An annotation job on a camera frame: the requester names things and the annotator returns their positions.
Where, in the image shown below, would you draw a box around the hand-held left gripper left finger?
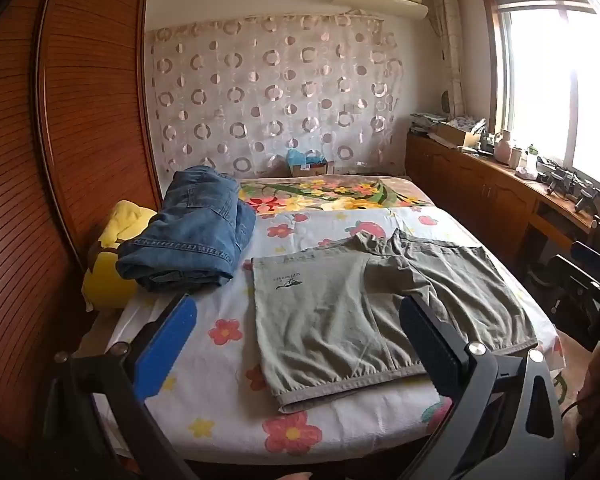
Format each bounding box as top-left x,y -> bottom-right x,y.
45,292 -> 198,480

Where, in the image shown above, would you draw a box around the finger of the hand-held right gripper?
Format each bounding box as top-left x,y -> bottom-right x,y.
571,241 -> 600,267
551,254 -> 600,303

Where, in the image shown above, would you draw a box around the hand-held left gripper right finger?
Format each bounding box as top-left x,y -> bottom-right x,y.
399,294 -> 566,480

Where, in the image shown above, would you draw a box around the bed with floral sheet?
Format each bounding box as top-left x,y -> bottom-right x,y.
87,205 -> 563,456

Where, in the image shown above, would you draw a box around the folded blue jeans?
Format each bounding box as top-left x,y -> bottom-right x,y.
117,165 -> 257,293

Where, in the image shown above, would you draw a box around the pink jar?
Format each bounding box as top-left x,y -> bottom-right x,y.
495,130 -> 514,164

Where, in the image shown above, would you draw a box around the wooden cabinet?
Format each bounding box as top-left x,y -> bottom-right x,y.
405,130 -> 600,281

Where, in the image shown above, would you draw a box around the yellow plush toy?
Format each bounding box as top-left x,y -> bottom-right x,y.
81,200 -> 157,313

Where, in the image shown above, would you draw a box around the window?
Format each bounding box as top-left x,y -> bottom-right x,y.
482,0 -> 600,196

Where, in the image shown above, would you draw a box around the open cardboard box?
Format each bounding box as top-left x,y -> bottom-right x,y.
432,122 -> 481,152

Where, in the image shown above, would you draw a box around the floral blanket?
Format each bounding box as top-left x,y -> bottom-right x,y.
237,174 -> 433,216

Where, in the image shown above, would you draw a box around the pile of patterned cloth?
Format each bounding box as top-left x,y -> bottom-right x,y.
410,111 -> 487,133

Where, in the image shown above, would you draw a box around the blue cloth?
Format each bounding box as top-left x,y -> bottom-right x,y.
286,149 -> 326,167

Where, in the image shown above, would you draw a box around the patterned window curtain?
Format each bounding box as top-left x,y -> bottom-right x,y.
430,0 -> 466,121

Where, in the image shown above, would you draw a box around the wooden louvered wardrobe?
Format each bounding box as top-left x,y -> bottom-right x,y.
0,0 -> 163,461

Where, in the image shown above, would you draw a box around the circle-patterned sheer cloth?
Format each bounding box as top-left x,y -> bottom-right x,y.
147,12 -> 406,181

